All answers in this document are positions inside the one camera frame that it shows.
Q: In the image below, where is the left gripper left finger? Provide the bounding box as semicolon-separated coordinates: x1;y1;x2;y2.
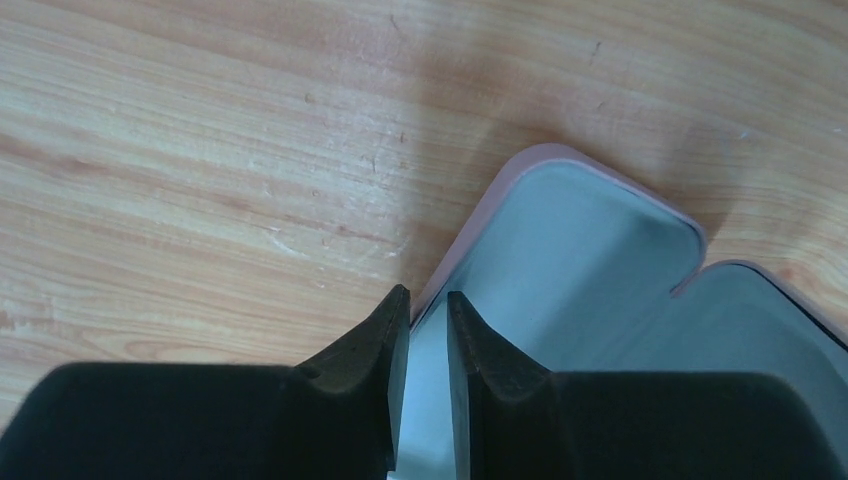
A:
1;285;410;479

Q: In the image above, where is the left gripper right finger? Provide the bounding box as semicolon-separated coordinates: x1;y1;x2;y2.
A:
447;292;847;479

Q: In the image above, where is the pink glasses case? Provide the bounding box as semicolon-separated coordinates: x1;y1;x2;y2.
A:
393;144;847;479

